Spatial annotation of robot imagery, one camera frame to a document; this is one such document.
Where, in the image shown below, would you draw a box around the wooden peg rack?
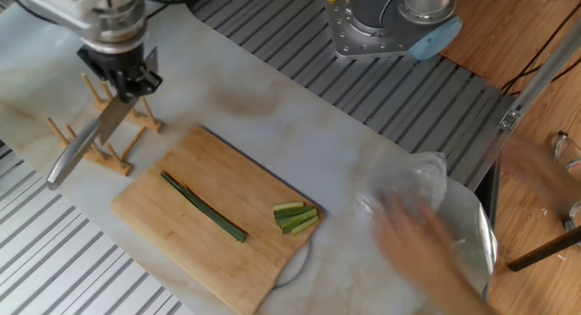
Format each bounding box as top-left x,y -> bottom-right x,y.
45,72 -> 165,178

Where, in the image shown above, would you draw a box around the marble pattern table mat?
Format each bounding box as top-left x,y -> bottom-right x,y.
0,0 -> 499,315

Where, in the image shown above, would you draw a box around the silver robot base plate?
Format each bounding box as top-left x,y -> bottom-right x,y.
324,0 -> 437,61

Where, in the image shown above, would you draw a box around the black cables on wood floor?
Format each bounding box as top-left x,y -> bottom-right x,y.
501,1 -> 581,96

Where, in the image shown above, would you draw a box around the bare person hand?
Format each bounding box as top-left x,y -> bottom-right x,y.
371,199 -> 459,284

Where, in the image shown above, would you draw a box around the long green garlic stalk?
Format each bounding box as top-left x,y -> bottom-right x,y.
160,171 -> 248,244

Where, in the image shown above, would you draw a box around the bamboo cutting board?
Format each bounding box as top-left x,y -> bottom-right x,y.
110,125 -> 326,315

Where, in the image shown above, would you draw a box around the dark green garlic piece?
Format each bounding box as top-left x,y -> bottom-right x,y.
273,205 -> 316,220
275,209 -> 319,229
281,217 -> 310,236

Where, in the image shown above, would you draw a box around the aluminium frame beam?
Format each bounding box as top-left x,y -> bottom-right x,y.
467,15 -> 581,192

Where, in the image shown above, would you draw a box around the bare person forearm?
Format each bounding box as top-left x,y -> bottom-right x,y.
421,260 -> 498,315
494,135 -> 581,216

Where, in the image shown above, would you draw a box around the coloured wire bundle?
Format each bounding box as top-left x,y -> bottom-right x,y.
553,131 -> 581,234

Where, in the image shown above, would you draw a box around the dark wooden bar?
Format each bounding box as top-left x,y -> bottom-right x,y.
507,223 -> 581,273

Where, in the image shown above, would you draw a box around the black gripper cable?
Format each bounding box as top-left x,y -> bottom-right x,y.
144,0 -> 190,21
8,0 -> 63,26

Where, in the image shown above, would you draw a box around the steel cleaver knife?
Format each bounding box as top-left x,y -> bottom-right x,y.
45,45 -> 160,192

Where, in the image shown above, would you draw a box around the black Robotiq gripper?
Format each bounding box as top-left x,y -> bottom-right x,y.
76,43 -> 164,103

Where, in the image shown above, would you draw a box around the clear plastic bag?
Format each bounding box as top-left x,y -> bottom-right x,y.
358,151 -> 449,216

